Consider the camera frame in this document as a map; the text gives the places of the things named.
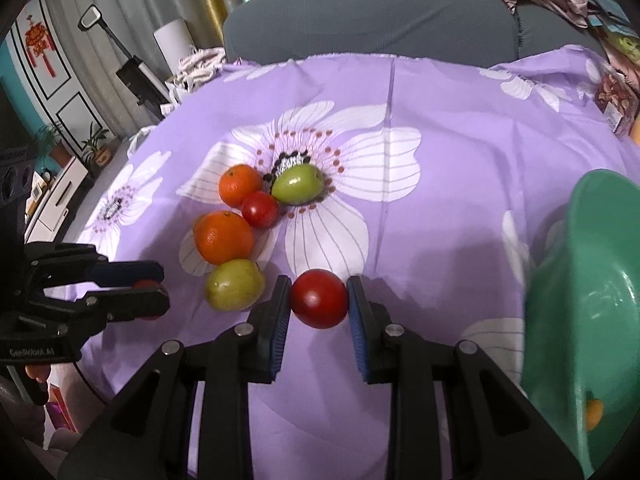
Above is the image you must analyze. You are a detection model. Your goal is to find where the brown round fruit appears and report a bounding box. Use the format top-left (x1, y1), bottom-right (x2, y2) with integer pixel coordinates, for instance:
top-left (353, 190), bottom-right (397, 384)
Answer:
top-left (585, 399), bottom-right (604, 432)

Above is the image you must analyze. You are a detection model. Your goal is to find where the green plastic bowl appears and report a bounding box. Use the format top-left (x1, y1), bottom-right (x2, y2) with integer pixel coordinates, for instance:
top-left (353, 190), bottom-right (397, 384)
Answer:
top-left (522, 170), bottom-right (639, 477)

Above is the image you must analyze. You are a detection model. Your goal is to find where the red tomato with stem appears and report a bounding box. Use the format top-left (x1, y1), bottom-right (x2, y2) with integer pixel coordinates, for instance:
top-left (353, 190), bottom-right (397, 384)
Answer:
top-left (132, 280), bottom-right (166, 321)

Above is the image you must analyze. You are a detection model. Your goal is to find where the left hand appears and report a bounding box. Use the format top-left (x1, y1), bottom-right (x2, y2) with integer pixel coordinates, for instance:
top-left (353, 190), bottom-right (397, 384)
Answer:
top-left (25, 365), bottom-right (51, 384)

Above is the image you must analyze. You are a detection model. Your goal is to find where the large orange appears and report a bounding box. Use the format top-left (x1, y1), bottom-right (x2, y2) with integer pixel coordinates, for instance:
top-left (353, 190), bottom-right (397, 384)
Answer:
top-left (193, 210), bottom-right (255, 266)

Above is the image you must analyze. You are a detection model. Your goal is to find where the large green fruit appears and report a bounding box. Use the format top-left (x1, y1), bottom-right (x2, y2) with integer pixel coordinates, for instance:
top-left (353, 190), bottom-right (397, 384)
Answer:
top-left (205, 259), bottom-right (266, 312)

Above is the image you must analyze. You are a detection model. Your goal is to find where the potted plant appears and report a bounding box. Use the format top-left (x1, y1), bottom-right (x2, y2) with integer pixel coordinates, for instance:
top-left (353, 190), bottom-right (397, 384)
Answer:
top-left (82, 122), bottom-right (112, 168)

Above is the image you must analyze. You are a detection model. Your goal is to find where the small mandarin orange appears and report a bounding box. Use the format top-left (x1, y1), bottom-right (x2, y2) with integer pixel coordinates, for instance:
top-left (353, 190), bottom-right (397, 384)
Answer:
top-left (218, 165), bottom-right (262, 208)

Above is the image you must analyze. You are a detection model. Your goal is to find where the red tomato between oranges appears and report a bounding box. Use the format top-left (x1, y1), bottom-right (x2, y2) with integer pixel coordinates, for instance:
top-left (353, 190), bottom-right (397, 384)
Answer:
top-left (241, 191), bottom-right (279, 230)

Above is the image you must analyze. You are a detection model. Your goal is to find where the white braided cloth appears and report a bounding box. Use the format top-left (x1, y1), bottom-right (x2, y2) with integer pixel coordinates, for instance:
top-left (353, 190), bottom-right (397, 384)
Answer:
top-left (166, 47), bottom-right (226, 105)

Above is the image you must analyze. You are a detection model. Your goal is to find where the white paper roll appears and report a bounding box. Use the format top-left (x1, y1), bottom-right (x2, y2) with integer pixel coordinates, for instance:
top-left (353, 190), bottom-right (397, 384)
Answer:
top-left (154, 18), bottom-right (195, 75)

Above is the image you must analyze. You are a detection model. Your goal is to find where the red chinese knot decoration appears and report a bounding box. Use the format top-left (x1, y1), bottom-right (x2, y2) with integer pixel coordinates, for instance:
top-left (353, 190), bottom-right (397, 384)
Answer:
top-left (25, 14), bottom-right (56, 78)

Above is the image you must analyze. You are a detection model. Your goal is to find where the purple floral tablecloth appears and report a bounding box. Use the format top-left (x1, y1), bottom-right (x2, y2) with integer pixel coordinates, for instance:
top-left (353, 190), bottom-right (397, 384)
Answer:
top-left (74, 43), bottom-right (640, 480)

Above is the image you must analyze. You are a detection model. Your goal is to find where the yellow bottle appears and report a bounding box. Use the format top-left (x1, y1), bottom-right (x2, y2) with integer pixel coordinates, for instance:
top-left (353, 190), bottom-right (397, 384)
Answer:
top-left (629, 116), bottom-right (640, 146)

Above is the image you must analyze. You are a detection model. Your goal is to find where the clear snack jar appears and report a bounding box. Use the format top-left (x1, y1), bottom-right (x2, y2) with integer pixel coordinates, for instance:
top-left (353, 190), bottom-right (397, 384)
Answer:
top-left (594, 72), bottom-right (639, 136)

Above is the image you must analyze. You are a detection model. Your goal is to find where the grey sofa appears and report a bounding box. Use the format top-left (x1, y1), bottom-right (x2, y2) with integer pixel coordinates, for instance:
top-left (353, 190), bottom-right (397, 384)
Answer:
top-left (224, 0), bottom-right (605, 67)

